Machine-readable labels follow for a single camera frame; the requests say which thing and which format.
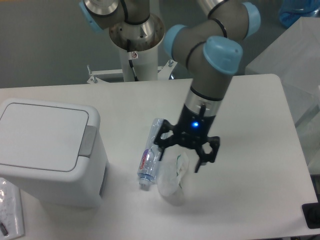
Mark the black device at table edge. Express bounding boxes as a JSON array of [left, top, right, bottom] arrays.
[[302, 202, 320, 229]]

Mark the white side table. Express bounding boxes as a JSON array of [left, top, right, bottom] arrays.
[[244, 16, 320, 96]]

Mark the black cable on pedestal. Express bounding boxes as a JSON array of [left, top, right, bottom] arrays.
[[126, 39, 140, 82]]

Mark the clear plastic tray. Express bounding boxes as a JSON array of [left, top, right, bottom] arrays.
[[0, 177, 25, 240]]

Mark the white metal base frame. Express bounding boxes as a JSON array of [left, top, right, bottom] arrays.
[[86, 59, 178, 84]]

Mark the clear plastic water bottle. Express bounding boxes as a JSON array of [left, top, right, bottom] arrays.
[[137, 118, 165, 191]]

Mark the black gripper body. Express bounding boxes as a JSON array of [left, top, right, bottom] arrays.
[[173, 103, 217, 150]]

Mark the white plastic trash can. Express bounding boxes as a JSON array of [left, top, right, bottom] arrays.
[[0, 98, 108, 208]]

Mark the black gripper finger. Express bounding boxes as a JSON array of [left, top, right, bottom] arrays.
[[194, 136, 221, 173], [153, 119, 178, 161]]

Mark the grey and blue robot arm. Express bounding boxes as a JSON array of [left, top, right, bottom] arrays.
[[79, 0, 261, 167]]

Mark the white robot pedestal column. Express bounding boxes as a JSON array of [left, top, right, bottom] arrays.
[[118, 46, 158, 82]]

